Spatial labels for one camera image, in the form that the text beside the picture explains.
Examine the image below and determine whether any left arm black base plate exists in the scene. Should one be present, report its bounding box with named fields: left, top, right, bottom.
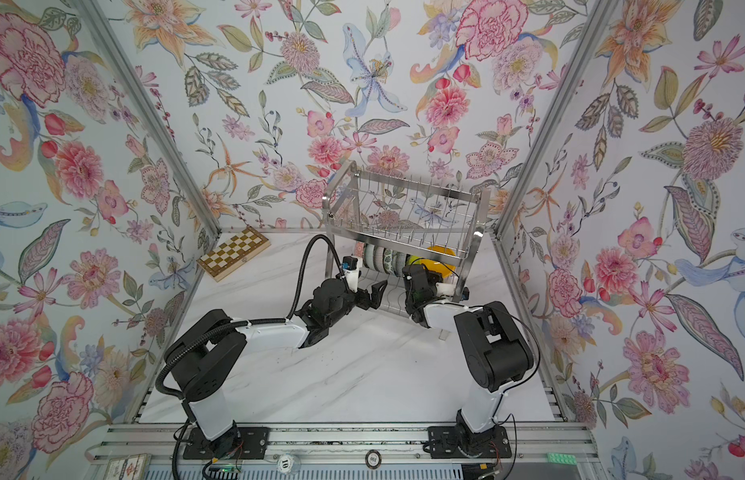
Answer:
left=182, top=427, right=270, bottom=460

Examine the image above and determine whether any dark blue floral bowl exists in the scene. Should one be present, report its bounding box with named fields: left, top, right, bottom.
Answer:
left=393, top=251, right=409, bottom=277

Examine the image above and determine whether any pale green ceramic bowl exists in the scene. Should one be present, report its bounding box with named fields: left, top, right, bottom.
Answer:
left=364, top=244, right=377, bottom=271

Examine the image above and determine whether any orange yellow plastic bowl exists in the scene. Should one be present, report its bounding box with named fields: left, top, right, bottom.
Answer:
left=425, top=244, right=461, bottom=280

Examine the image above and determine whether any two-tier steel dish rack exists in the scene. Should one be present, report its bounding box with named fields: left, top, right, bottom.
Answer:
left=322, top=161, right=491, bottom=316

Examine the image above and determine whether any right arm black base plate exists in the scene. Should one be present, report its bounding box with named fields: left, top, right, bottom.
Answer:
left=423, top=425, right=513, bottom=460

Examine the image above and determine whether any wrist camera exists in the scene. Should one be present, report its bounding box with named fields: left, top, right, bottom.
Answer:
left=342, top=256, right=360, bottom=293
left=436, top=282, right=471, bottom=302

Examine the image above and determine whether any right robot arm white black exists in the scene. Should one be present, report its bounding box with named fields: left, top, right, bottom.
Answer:
left=403, top=263, right=536, bottom=455

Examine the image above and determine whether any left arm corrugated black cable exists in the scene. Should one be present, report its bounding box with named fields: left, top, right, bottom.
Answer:
left=154, top=233, right=344, bottom=480

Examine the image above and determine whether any green leaf pattern bowl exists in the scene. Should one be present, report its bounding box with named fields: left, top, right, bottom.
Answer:
left=383, top=248, right=395, bottom=274

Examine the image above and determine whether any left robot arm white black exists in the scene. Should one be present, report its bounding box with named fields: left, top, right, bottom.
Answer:
left=156, top=278, right=388, bottom=442

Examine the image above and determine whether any pink striped ceramic bowl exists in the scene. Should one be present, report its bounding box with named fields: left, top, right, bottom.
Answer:
left=374, top=246, right=386, bottom=273

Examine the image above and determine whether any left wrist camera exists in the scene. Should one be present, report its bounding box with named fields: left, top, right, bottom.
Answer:
left=342, top=256, right=360, bottom=293

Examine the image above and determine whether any wooden chess board box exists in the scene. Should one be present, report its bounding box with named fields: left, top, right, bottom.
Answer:
left=198, top=226, right=270, bottom=282

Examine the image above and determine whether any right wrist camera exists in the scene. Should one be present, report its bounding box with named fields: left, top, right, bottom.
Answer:
left=436, top=282, right=471, bottom=302

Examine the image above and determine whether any aluminium front rail frame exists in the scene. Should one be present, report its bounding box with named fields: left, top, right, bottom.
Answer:
left=86, top=421, right=610, bottom=479

